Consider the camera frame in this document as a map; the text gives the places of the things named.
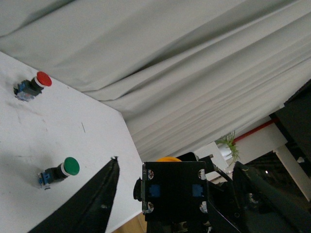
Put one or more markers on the red push button switch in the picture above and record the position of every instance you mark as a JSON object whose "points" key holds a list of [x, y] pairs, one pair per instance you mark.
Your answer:
{"points": [[27, 90]]}

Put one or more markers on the red pipe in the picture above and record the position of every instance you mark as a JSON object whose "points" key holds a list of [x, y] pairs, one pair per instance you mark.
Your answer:
{"points": [[254, 130]]}

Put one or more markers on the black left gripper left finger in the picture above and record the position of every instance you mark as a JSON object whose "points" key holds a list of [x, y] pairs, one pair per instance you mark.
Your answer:
{"points": [[89, 210]]}

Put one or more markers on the green push button switch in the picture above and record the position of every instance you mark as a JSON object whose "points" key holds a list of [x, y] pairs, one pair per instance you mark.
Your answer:
{"points": [[52, 175]]}

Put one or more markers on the yellow push button switch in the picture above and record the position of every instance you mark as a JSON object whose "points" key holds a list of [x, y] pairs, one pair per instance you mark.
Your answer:
{"points": [[174, 196]]}

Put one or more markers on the white curtain backdrop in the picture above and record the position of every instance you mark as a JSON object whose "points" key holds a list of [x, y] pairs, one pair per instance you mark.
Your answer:
{"points": [[183, 73]]}

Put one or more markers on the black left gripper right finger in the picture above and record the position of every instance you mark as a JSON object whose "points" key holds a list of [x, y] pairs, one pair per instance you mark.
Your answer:
{"points": [[246, 203]]}

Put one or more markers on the green plant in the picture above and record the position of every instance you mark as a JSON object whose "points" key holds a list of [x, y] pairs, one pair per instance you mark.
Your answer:
{"points": [[228, 140]]}

